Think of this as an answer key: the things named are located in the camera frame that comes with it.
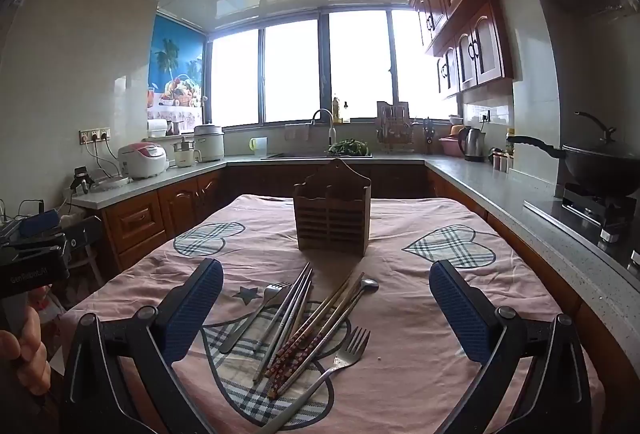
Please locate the glass-door wooden wall cabinet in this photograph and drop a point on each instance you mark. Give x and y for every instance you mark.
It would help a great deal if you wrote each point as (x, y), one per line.
(480, 49)

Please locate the green plastic jug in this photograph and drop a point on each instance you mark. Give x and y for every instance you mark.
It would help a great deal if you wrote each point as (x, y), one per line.
(259, 146)

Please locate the wooden base cabinets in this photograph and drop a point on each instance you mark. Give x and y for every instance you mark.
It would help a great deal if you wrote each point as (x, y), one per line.
(135, 219)

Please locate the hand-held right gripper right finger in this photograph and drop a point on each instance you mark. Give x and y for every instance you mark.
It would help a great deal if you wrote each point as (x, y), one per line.
(460, 309)

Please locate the person's left hand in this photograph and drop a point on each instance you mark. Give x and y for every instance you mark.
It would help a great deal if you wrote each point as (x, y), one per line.
(30, 354)

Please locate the green leafy vegetables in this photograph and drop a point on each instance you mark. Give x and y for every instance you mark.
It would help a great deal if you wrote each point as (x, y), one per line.
(350, 148)

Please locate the black clamp stand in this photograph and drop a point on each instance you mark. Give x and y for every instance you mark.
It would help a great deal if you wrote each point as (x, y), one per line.
(80, 179)

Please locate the grey kitchen countertop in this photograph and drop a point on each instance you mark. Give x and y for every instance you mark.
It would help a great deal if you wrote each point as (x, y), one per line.
(500, 194)

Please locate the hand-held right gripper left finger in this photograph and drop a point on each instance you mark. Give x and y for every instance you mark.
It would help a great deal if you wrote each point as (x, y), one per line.
(195, 309)

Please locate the green label sauce bottle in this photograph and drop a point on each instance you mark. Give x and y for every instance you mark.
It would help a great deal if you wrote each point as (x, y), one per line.
(509, 139)

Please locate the white dishcloth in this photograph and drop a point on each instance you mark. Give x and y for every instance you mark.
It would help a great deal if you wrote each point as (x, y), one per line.
(297, 131)

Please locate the wooden utensil holder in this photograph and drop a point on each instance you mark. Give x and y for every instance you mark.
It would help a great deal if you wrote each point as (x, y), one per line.
(332, 214)

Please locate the metal dish rack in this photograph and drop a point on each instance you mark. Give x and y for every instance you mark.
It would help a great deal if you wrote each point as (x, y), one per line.
(395, 136)

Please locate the white electric stew pot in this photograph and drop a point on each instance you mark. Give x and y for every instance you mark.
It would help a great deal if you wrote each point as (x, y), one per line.
(209, 141)

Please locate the paper towel roll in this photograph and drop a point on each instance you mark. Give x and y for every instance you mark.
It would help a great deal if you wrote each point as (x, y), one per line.
(157, 129)

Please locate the white spice jar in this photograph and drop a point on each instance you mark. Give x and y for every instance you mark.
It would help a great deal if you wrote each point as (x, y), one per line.
(506, 163)
(497, 161)

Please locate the metal fork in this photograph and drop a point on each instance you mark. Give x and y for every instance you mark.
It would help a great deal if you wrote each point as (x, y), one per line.
(230, 344)
(345, 356)

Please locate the black wok lid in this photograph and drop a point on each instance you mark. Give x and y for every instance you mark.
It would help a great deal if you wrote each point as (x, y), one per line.
(607, 146)

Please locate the pink plaid-heart bedsheet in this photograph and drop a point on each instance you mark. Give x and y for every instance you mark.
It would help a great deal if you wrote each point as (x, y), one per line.
(400, 314)

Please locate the pink plastic basin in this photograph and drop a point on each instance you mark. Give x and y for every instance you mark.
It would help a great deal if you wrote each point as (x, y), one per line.
(450, 147)

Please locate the single wall socket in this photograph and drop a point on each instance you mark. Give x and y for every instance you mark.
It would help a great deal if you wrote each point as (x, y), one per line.
(484, 116)

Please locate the kitchen sink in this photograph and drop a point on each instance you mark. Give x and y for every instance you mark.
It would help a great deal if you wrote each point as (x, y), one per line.
(295, 156)

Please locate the pink white rice cooker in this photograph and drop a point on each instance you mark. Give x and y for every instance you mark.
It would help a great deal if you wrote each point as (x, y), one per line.
(142, 159)

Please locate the steel electric kettle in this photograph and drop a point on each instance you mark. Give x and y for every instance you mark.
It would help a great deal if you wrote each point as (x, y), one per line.
(474, 145)

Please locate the gas stove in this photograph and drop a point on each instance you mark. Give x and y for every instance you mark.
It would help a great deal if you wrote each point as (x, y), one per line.
(590, 209)

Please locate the kitchen window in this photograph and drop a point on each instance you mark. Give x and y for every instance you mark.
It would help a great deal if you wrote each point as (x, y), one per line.
(295, 74)

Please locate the metal kitchen faucet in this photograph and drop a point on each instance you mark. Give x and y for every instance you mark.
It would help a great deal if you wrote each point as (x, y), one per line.
(331, 134)

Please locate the printed roller blind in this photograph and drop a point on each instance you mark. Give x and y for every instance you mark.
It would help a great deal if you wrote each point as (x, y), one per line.
(175, 64)

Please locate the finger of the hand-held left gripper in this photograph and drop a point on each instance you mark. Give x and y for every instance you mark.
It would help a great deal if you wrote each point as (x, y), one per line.
(40, 221)
(82, 236)

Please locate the black wok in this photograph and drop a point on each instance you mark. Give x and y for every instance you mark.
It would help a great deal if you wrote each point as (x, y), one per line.
(600, 174)

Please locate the wall socket strip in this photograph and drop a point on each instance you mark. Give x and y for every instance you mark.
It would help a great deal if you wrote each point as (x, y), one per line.
(95, 135)

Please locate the small white blender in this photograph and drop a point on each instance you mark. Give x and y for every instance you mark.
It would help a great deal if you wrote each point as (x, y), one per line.
(186, 156)

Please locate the orange bowl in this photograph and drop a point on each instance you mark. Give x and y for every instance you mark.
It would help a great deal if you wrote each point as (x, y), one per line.
(457, 130)

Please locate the metal spoon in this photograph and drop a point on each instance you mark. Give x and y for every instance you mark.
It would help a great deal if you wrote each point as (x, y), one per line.
(369, 285)

